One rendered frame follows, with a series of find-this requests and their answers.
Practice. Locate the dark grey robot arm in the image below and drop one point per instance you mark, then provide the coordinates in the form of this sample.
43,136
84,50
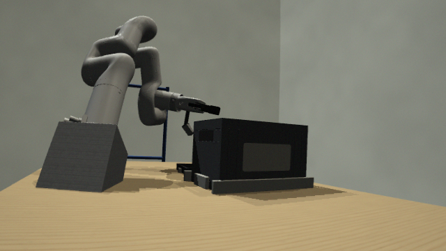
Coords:
117,70

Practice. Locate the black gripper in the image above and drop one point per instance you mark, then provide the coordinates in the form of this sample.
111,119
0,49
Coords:
183,104

